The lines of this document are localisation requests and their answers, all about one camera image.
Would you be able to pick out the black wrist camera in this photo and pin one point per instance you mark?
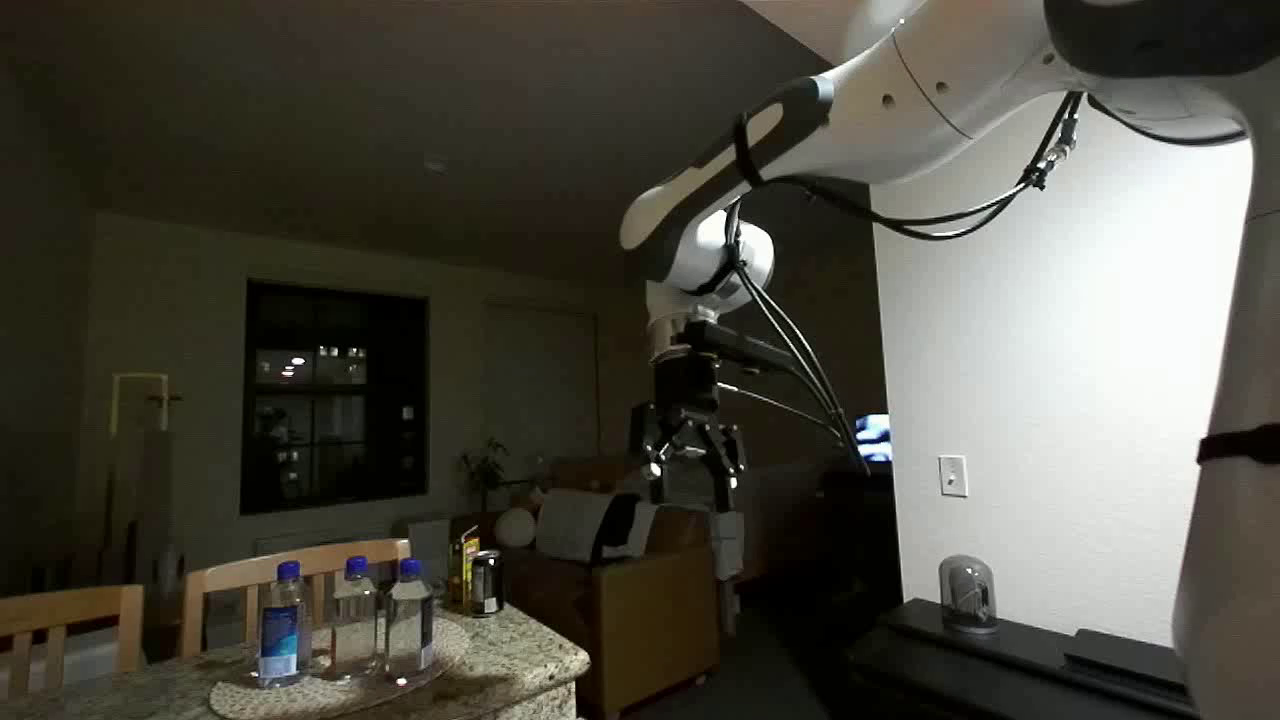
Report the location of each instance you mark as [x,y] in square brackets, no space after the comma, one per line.
[734,346]

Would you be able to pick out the white wall switch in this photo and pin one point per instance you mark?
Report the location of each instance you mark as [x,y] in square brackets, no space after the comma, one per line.
[953,479]

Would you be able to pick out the black appliance top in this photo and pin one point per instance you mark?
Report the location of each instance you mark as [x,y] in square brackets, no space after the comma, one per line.
[984,664]

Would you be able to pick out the clear water bottle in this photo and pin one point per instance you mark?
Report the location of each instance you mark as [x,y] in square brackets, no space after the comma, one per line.
[408,624]
[352,621]

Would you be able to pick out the glowing blue screen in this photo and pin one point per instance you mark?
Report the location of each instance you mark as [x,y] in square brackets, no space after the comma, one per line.
[872,438]

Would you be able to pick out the yellow box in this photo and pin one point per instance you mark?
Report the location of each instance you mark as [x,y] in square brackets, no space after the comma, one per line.
[470,564]

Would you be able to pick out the white slim container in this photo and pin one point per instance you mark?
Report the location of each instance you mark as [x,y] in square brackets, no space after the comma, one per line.
[729,544]

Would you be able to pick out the pale yellow wall frame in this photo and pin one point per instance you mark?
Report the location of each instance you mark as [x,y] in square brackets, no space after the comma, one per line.
[137,380]

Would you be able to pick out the dark window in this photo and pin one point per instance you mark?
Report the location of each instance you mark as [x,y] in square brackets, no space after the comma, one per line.
[335,401]

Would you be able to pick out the potted plant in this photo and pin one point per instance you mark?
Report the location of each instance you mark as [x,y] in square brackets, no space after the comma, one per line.
[487,471]

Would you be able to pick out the dark glass jar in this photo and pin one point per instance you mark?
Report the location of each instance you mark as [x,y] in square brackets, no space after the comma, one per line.
[491,587]

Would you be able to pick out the white bag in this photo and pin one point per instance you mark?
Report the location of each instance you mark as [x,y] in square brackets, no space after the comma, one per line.
[572,523]

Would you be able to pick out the water bottle blue label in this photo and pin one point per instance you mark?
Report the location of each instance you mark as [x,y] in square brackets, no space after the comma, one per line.
[282,624]

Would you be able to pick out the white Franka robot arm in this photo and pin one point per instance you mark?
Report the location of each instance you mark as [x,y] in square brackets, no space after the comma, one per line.
[935,65]

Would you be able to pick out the white round object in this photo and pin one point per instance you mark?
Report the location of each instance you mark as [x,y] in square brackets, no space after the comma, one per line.
[515,528]

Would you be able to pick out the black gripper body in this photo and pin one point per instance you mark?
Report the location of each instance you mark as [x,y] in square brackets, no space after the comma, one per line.
[687,407]

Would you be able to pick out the cardboard box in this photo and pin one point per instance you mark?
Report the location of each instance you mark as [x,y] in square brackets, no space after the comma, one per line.
[642,624]

